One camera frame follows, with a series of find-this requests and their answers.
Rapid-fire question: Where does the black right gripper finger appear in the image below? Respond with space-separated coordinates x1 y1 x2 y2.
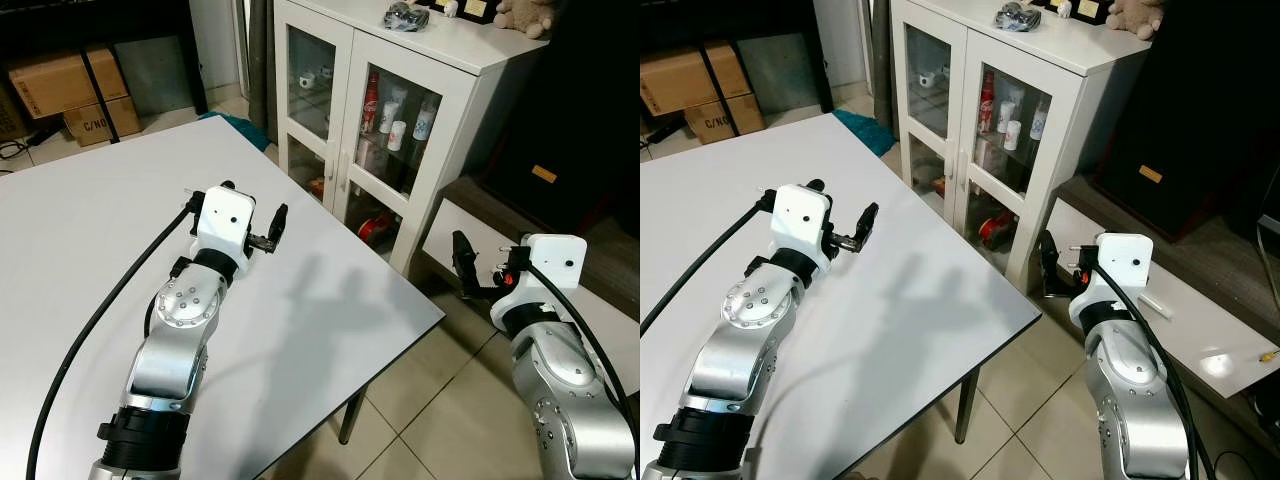
1038 229 1067 298
452 231 482 298

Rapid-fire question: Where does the teal cloth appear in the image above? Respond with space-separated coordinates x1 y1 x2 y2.
198 110 271 153
832 108 898 158

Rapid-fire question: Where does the low white wood bench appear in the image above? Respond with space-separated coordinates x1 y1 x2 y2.
1040 175 1280 426
420 177 641 396

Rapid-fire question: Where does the small printed cardboard box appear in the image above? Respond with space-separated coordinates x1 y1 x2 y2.
62 97 142 148
684 95 766 144

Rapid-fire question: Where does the red cola bottle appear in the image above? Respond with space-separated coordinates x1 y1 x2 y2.
978 72 998 134
362 72 382 134

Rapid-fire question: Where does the dark metal table leg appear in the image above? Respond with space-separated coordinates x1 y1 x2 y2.
953 365 981 446
338 388 367 446

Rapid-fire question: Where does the large cardboard box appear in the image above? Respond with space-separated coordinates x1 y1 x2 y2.
640 42 751 116
8 45 129 119

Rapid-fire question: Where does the black speaker cabinet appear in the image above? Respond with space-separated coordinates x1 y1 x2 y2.
1093 0 1280 241
483 0 641 233

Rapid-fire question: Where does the black shelf unit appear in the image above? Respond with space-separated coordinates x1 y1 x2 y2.
0 0 206 141
640 0 831 131

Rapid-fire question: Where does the white glass door cabinet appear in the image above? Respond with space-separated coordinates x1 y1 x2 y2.
272 0 551 278
890 0 1151 291

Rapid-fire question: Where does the crumpled silver bag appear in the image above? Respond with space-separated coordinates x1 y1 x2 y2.
383 2 434 34
993 2 1044 33

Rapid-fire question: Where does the beige plush toy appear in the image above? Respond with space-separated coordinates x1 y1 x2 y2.
493 0 554 40
1106 0 1166 41

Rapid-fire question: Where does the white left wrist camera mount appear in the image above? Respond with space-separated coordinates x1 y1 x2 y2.
773 185 833 277
193 186 259 273

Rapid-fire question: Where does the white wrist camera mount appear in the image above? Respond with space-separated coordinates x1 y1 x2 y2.
773 185 833 277
193 186 259 273
1068 232 1154 331
489 234 589 327

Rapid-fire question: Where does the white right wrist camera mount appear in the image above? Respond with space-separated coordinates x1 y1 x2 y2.
1068 232 1154 331
489 234 589 327

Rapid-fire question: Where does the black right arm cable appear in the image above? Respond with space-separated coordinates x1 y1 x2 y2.
1090 262 1216 480
520 258 641 480

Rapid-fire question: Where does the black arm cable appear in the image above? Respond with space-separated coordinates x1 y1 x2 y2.
520 258 641 480
640 193 779 336
25 195 201 480
1090 262 1216 480

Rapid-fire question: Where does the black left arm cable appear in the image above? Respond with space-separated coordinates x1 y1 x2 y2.
25 195 201 480
640 193 779 336

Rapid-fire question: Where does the black floor cable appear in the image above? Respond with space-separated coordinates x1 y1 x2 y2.
640 120 681 151
0 120 63 166

